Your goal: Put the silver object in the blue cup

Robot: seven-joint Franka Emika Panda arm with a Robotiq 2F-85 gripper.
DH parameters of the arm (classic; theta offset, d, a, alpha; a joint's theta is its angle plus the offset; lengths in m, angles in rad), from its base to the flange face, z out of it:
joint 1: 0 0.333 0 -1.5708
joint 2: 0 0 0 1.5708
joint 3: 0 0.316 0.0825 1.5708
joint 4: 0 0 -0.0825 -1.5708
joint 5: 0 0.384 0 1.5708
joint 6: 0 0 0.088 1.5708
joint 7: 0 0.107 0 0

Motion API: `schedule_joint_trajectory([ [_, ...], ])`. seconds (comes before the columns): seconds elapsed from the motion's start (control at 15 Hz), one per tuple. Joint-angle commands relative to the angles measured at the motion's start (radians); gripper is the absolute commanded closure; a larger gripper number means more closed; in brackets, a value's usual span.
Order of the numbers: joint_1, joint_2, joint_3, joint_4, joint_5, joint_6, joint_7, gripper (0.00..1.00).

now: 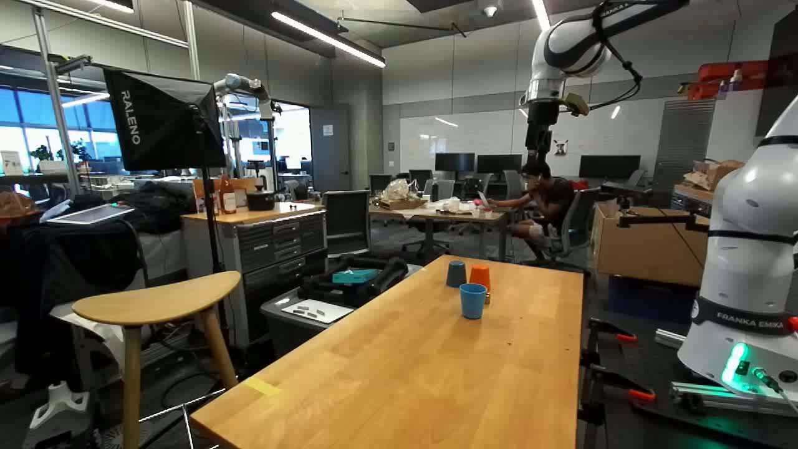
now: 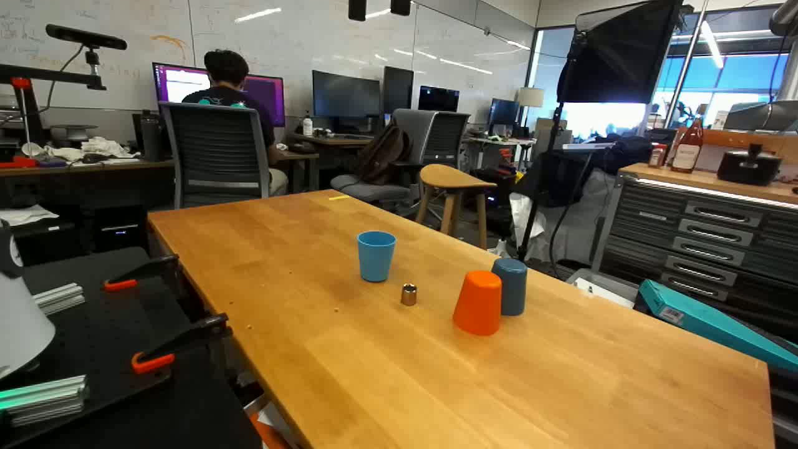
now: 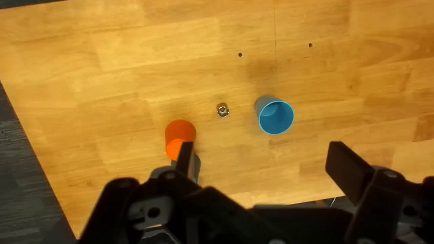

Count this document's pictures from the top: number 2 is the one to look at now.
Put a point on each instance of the seated person dark hair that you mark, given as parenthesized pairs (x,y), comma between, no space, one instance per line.
(227,74)

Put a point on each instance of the orange upside-down plastic cup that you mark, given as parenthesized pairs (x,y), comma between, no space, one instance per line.
(480,304)

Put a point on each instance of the black clamp orange handle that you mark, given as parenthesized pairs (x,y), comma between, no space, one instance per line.
(163,269)
(163,358)

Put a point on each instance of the dark computer monitor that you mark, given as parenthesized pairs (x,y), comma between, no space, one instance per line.
(345,98)

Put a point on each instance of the dark blue upside-down cup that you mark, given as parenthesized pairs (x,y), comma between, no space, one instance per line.
(511,275)

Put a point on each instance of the small silver cylinder object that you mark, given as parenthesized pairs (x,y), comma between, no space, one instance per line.
(409,296)

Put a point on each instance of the grey drawer cabinet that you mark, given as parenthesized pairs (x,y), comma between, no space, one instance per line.
(730,246)

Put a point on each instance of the light blue plastic cup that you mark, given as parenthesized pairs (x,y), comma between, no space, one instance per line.
(374,256)

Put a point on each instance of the grey mesh office chair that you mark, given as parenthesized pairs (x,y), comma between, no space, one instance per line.
(218,154)

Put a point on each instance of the wooden stool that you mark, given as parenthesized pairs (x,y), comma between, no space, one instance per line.
(451,183)

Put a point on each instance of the purple-lit computer monitor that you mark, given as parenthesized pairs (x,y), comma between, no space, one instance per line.
(172,84)

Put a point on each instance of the black softbox studio light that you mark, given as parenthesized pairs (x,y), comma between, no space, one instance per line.
(617,54)

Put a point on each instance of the black camera on stand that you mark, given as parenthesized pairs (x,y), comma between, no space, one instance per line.
(85,38)

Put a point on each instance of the teal case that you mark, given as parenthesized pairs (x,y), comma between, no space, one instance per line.
(716,325)

